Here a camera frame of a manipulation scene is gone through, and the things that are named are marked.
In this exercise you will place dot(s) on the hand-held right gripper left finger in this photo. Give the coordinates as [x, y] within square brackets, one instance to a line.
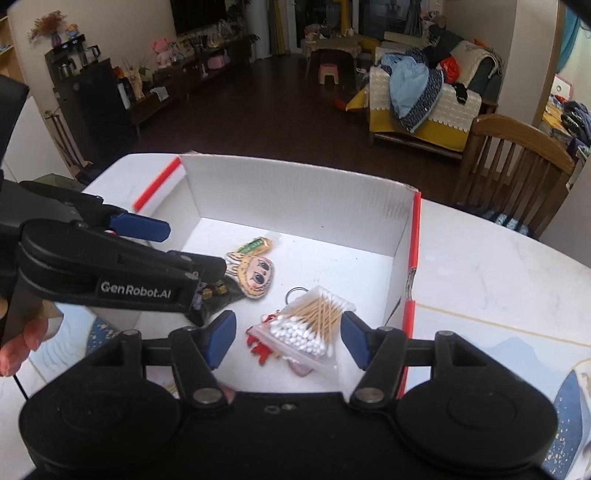
[219, 339]

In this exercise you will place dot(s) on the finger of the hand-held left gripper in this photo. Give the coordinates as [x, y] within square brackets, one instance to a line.
[152, 261]
[143, 228]

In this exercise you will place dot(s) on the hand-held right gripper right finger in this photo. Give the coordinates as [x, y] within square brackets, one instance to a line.
[353, 337]

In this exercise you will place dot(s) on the black snack packet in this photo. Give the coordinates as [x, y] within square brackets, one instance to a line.
[217, 295]

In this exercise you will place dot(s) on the bag of cotton swabs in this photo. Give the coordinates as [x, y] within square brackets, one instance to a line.
[304, 327]

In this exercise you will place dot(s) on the cartoon rabbit face charm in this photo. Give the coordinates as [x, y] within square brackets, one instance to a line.
[254, 273]

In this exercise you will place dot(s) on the green yellow snack packet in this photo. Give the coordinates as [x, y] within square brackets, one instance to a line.
[256, 243]

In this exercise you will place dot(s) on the red cardboard box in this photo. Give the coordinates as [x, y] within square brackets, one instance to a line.
[300, 203]

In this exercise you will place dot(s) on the person's left hand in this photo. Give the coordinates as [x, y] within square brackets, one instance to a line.
[23, 347]

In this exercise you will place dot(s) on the black side cabinet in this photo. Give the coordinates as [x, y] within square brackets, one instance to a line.
[97, 106]

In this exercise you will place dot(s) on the dark wooden tv cabinet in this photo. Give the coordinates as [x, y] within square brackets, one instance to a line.
[184, 81]

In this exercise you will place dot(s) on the pink plush toy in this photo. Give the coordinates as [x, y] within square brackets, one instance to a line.
[162, 50]

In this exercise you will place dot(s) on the steel kettle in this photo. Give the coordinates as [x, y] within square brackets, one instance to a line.
[91, 54]

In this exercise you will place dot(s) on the pink handbag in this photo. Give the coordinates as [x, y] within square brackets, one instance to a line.
[218, 61]

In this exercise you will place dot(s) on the television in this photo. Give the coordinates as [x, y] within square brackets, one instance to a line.
[198, 14]

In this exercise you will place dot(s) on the dried flower bouquet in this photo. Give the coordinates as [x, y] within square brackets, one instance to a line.
[48, 23]

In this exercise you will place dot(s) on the white floor air conditioner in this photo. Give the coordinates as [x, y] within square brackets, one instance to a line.
[258, 27]

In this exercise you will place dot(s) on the sofa with cream cover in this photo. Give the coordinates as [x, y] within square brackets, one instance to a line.
[452, 121]

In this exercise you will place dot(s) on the pink plastic stool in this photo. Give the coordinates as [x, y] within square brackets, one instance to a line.
[328, 71]

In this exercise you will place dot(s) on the wooden chair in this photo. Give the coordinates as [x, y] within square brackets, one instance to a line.
[508, 134]

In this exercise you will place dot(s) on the blue clothes pile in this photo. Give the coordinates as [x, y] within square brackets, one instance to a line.
[411, 87]

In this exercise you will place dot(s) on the coffee table with cloth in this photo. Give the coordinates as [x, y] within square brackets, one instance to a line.
[332, 46]

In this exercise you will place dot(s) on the black sock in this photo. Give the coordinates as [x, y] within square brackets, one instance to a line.
[460, 93]

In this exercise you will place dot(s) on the red orange cloth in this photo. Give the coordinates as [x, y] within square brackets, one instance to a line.
[449, 70]

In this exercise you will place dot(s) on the yellow giraffe toy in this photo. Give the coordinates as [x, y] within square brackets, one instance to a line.
[344, 16]

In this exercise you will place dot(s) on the dark clothes pile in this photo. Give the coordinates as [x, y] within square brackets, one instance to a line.
[577, 120]

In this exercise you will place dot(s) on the pink toy board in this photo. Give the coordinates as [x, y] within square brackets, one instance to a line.
[562, 87]

